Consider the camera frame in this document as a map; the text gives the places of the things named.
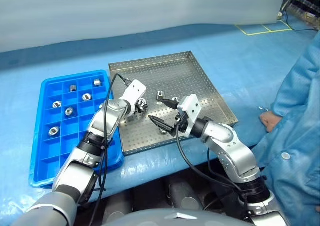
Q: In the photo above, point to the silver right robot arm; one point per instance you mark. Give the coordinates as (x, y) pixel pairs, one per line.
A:
(232, 155)

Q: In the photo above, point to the person in blue coat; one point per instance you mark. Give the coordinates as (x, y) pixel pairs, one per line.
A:
(295, 110)

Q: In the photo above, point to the dark storage shelf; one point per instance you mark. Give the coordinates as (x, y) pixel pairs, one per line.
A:
(305, 0)

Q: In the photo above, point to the blue table cover sheet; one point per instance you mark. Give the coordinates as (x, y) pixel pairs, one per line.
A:
(237, 60)

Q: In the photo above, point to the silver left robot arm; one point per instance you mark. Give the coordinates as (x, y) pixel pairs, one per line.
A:
(105, 122)

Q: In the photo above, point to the dark rounded shape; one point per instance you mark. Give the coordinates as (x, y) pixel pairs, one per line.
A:
(186, 196)
(118, 208)

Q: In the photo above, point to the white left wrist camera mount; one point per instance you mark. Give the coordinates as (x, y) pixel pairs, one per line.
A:
(133, 90)

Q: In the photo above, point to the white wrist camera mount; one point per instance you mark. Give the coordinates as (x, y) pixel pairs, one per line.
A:
(191, 105)
(133, 90)

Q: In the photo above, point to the grey robot torso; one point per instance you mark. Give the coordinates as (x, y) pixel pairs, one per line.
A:
(162, 218)

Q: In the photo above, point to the metal roller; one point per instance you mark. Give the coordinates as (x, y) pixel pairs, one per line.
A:
(72, 87)
(160, 95)
(143, 103)
(53, 131)
(86, 96)
(175, 99)
(163, 130)
(57, 104)
(97, 82)
(69, 111)

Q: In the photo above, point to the blue compartment tray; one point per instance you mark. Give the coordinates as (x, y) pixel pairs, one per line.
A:
(50, 161)

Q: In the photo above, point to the perforated steel tray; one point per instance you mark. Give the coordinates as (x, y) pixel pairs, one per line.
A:
(175, 73)

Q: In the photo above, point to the small white power box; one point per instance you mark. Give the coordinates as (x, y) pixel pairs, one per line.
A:
(280, 15)

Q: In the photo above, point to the person's bare hand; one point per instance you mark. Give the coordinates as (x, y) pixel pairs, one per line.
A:
(269, 119)

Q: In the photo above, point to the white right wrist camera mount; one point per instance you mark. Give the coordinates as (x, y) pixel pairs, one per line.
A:
(191, 105)

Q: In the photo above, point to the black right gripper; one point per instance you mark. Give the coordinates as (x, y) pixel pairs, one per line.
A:
(182, 123)

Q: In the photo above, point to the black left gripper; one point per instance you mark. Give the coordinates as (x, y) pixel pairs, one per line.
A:
(135, 108)

